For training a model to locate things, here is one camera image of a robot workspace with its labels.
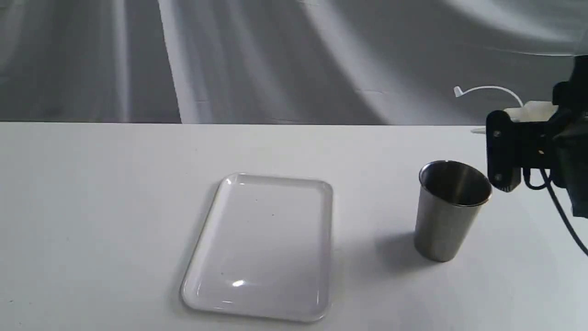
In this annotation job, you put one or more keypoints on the translucent squeeze bottle amber liquid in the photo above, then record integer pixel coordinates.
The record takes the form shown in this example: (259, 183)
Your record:
(531, 111)

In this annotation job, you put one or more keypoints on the grey fabric backdrop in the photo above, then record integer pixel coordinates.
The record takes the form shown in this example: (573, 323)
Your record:
(306, 62)

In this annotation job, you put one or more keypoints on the stainless steel cup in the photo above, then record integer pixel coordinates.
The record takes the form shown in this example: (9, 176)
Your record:
(450, 197)

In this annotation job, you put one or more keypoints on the white plastic tray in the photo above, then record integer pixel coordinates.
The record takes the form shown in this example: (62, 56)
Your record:
(265, 250)

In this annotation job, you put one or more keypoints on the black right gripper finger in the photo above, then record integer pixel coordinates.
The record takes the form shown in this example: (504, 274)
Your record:
(503, 151)

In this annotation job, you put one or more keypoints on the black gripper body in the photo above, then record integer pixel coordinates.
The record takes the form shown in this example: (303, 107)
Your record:
(561, 141)

